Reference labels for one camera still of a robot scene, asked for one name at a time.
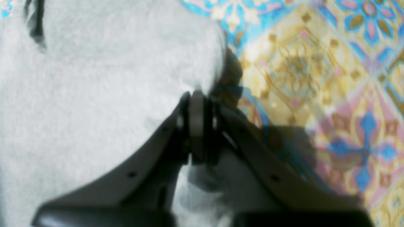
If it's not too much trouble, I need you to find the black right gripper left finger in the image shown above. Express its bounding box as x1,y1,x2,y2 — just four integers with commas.
32,92,191,227

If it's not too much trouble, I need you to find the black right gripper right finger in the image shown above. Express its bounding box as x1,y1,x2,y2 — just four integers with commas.
202,97,372,227

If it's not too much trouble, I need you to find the grey T-shirt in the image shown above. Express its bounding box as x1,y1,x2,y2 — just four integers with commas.
1,0,246,227

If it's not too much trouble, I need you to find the patterned tablecloth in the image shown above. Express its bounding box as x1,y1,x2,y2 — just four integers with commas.
181,0,403,227

